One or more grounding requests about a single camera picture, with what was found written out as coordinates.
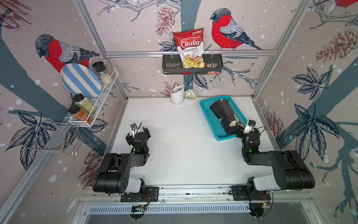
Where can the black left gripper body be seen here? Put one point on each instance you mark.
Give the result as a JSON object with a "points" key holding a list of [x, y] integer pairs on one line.
{"points": [[130, 139]]}

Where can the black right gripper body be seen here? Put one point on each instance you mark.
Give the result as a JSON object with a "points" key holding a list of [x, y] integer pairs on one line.
{"points": [[243, 137]]}

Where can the teal plastic basket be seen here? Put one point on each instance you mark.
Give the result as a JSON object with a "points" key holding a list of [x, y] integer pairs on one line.
{"points": [[214, 122]]}

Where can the black pillowcase with cream flowers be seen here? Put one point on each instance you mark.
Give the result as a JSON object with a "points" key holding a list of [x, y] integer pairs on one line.
{"points": [[225, 114]]}

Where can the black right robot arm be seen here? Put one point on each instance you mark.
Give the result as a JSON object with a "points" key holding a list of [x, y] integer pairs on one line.
{"points": [[289, 171]]}

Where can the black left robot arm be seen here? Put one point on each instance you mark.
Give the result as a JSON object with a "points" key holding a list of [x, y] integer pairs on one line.
{"points": [[113, 175]]}

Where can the white utensil cup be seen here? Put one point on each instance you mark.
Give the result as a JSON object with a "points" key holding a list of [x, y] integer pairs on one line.
{"points": [[177, 94]]}

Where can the green spice jar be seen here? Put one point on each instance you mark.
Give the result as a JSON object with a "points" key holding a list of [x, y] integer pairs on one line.
{"points": [[85, 103]]}

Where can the orange spice jar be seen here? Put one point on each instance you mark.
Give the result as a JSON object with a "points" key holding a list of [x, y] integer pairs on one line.
{"points": [[80, 116]]}

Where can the small patterned bowl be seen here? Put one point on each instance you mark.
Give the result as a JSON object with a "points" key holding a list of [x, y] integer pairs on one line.
{"points": [[190, 95]]}

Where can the black-lid spice jar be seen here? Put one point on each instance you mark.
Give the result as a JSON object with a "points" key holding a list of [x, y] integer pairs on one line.
{"points": [[104, 76]]}

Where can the blue striped plate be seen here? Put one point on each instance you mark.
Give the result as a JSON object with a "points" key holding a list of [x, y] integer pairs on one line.
{"points": [[79, 79]]}

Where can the red Chuba chips bag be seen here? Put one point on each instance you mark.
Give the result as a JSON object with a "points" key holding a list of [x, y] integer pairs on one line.
{"points": [[190, 47]]}

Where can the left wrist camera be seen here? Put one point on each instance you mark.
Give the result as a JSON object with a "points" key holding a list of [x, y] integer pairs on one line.
{"points": [[135, 129]]}

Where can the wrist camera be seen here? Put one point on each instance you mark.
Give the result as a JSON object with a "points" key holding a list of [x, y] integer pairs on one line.
{"points": [[249, 126], [135, 129]]}

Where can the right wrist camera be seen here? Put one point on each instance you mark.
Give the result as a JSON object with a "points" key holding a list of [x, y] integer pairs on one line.
{"points": [[249, 126]]}

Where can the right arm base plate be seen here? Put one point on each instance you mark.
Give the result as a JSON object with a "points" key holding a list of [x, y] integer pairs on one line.
{"points": [[241, 193]]}

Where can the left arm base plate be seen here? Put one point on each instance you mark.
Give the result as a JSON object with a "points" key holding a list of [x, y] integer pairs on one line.
{"points": [[146, 194]]}

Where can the white wire spice rack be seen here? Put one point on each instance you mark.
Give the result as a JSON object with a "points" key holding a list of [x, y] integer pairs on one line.
{"points": [[99, 101]]}

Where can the black wall-mounted wire shelf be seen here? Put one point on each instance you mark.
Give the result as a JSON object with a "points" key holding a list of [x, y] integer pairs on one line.
{"points": [[207, 64]]}

